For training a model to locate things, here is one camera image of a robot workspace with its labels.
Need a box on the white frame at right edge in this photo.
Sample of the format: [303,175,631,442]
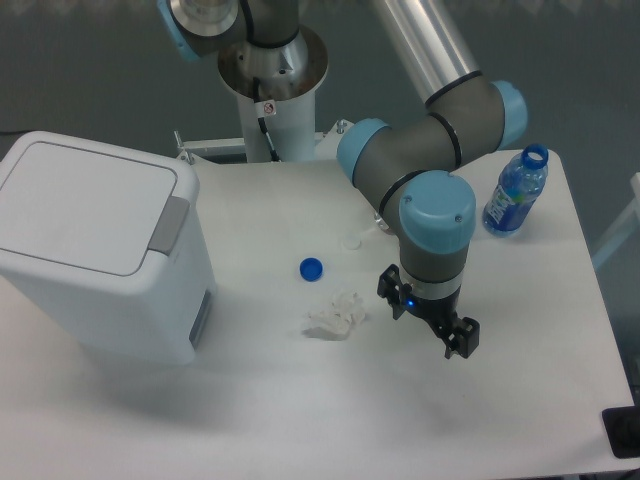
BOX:
[591,173,639,271]

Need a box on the crumpled white tissue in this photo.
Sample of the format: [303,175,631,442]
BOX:
[301,289,366,341]

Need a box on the white plastic trash can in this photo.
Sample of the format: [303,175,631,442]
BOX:
[1,131,216,365]

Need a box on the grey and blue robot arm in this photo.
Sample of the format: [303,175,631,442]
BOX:
[157,1,528,357]

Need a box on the black cable on pedestal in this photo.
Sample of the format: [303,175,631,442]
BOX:
[251,75,281,163]

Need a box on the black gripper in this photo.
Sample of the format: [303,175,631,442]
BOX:
[377,264,480,359]

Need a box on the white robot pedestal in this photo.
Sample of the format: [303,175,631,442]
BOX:
[218,25,328,163]

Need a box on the black device at table edge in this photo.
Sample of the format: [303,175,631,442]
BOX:
[602,406,639,459]

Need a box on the blue bottle cap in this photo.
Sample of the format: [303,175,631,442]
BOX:
[299,257,324,282]

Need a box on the blue plastic drink bottle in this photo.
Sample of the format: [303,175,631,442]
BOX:
[482,143,549,237]

